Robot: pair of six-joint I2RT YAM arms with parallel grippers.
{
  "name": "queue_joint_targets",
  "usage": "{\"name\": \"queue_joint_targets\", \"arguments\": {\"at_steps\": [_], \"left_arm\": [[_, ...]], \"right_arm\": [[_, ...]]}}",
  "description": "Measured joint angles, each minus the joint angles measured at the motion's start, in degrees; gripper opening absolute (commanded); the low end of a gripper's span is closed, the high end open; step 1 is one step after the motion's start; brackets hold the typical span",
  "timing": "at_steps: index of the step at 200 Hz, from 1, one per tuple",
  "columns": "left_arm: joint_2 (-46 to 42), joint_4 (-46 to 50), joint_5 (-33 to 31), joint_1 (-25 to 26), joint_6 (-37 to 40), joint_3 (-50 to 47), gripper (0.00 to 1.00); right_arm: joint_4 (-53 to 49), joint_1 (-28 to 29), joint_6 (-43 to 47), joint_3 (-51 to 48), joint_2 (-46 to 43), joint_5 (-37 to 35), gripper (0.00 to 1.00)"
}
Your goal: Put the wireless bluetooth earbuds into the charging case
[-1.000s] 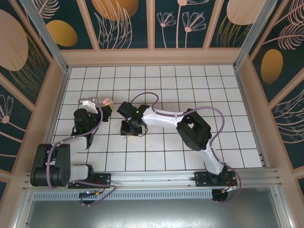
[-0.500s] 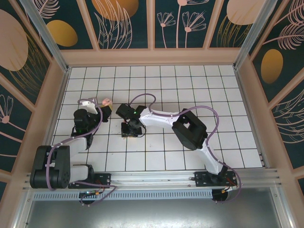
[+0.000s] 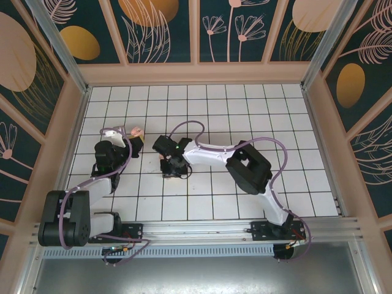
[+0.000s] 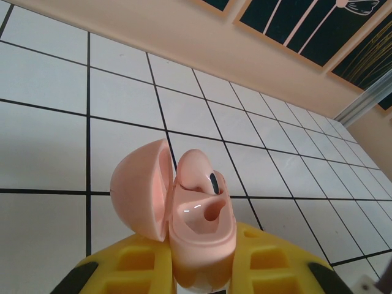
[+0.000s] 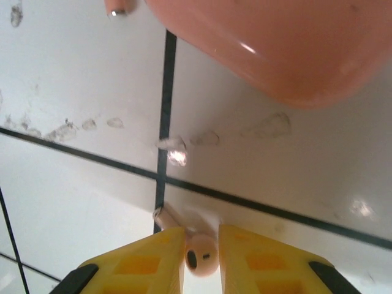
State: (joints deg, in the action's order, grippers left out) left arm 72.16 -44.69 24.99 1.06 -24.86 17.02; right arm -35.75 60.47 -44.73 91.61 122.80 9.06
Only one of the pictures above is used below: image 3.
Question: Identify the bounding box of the black connector housing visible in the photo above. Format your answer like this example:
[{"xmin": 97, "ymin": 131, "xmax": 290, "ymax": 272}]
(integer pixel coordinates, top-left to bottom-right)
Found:
[{"xmin": 273, "ymin": 244, "xmax": 296, "ymax": 261}]

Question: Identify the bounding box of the aluminium corner post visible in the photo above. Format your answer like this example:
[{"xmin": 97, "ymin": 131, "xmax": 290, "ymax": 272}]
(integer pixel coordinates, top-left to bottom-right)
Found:
[
  {"xmin": 24, "ymin": 0, "xmax": 91, "ymax": 94},
  {"xmin": 300, "ymin": 0, "xmax": 353, "ymax": 89}
]

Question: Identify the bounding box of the grey slotted cable duct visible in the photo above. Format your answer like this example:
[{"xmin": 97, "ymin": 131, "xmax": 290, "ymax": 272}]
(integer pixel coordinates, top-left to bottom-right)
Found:
[{"xmin": 42, "ymin": 244, "xmax": 276, "ymax": 258}]

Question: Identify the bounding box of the purple cable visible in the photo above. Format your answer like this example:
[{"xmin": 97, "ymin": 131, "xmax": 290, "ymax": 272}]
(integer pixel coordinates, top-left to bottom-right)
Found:
[
  {"xmin": 167, "ymin": 121, "xmax": 312, "ymax": 263},
  {"xmin": 59, "ymin": 124, "xmax": 151, "ymax": 267}
]

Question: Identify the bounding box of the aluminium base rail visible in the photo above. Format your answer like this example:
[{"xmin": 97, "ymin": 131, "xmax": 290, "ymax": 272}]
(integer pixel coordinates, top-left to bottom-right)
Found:
[{"xmin": 29, "ymin": 216, "xmax": 367, "ymax": 246}]

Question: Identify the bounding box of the aluminium side rail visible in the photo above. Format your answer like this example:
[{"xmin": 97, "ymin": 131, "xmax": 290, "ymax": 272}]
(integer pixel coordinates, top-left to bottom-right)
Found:
[
  {"xmin": 29, "ymin": 87, "xmax": 92, "ymax": 227},
  {"xmin": 301, "ymin": 85, "xmax": 350, "ymax": 219}
]

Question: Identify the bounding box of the grey metal sheet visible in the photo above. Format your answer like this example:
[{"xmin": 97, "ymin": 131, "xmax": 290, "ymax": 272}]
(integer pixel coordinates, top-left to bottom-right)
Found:
[{"xmin": 18, "ymin": 257, "xmax": 377, "ymax": 294}]

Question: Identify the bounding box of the small circuit board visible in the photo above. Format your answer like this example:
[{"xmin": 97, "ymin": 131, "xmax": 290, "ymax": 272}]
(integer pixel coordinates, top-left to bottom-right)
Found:
[{"xmin": 102, "ymin": 244, "xmax": 131, "ymax": 257}]

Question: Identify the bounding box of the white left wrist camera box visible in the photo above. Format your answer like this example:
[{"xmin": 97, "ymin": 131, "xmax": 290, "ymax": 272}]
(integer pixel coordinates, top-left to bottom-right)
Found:
[{"xmin": 100, "ymin": 124, "xmax": 129, "ymax": 148}]

